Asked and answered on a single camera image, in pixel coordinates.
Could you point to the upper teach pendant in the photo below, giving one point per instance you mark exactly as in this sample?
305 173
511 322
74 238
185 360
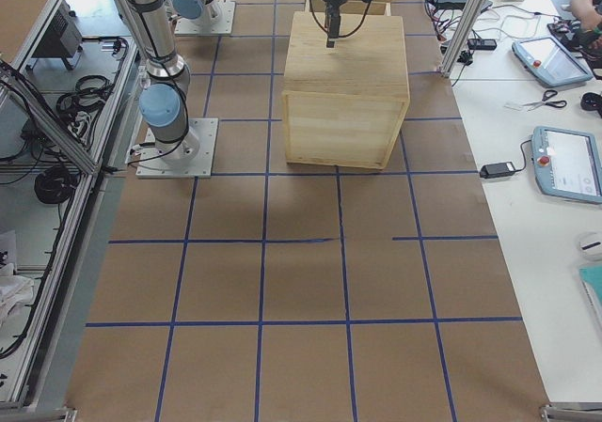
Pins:
550 62

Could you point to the aluminium side frame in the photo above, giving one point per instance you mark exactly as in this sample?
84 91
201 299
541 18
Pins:
66 71

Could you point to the wooden drawer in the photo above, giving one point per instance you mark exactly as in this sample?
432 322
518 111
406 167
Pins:
377 7

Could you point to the black scissors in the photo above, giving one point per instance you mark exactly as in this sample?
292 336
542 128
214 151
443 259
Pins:
547 99

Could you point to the lower teach pendant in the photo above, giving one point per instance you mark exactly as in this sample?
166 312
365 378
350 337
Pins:
566 164

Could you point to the teach pendant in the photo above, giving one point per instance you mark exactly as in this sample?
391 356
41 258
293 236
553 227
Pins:
550 62
566 164

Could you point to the aluminium frame post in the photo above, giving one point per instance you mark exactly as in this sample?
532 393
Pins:
468 18

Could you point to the wooden drawer cabinet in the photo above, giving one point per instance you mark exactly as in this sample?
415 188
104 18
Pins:
345 105

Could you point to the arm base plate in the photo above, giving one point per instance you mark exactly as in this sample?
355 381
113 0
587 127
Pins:
222 28
192 158

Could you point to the black power brick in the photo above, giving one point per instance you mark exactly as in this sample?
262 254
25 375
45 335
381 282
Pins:
497 170

